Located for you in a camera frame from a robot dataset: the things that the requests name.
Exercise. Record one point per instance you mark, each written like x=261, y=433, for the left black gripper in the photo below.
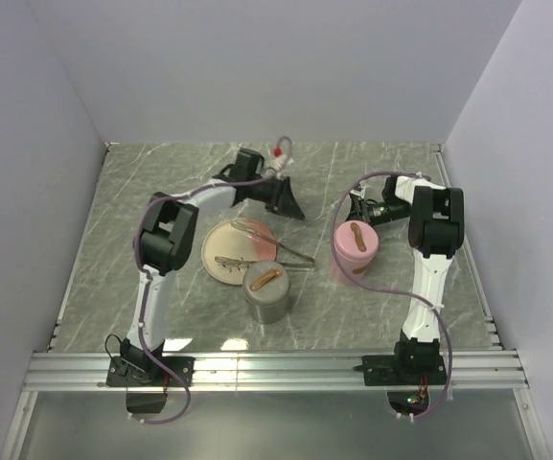
x=283, y=200

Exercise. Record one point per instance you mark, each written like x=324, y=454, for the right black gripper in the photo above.
x=356, y=212

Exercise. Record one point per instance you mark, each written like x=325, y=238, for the pink round lid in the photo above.
x=356, y=241

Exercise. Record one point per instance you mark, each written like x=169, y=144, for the pink cylindrical container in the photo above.
x=357, y=269

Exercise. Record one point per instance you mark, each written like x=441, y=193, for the grey round lid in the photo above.
x=265, y=283

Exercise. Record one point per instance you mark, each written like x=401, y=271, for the grey cylindrical container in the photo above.
x=268, y=314

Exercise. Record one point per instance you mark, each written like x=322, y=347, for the metal tongs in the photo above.
x=265, y=248

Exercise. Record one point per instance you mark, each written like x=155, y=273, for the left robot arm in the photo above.
x=163, y=244

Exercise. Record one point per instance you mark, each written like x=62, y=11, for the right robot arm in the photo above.
x=436, y=230

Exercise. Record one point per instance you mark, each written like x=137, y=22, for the pink and cream plate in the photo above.
x=223, y=240

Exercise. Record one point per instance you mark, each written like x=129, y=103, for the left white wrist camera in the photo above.
x=278, y=163

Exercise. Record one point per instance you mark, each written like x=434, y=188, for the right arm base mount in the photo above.
x=407, y=385

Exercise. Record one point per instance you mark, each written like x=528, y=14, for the aluminium rail frame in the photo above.
x=293, y=390

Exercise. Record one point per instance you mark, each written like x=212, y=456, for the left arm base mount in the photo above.
x=147, y=390

